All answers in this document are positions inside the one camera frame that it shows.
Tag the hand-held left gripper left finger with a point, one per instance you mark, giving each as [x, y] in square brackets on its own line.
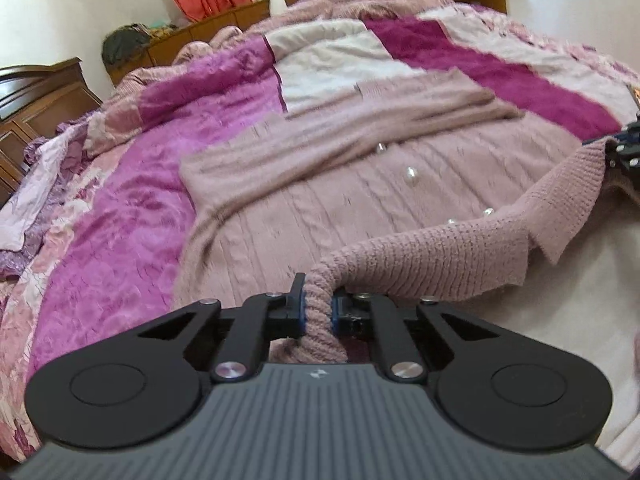
[301, 311]

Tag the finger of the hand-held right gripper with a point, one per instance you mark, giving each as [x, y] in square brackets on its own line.
[625, 152]

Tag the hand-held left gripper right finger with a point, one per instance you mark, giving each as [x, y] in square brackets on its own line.
[336, 316]

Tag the pink knitted cardigan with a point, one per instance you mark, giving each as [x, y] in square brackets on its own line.
[320, 195]

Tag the purple patchwork blanket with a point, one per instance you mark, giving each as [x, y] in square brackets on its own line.
[140, 210]

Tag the lilac floral cloth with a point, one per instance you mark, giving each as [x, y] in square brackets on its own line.
[35, 195]

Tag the wooden cabinet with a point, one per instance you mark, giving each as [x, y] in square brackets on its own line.
[200, 35]

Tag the dark bag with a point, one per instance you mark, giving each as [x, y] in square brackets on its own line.
[125, 44]

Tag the wooden headboard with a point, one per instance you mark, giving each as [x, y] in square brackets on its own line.
[45, 100]

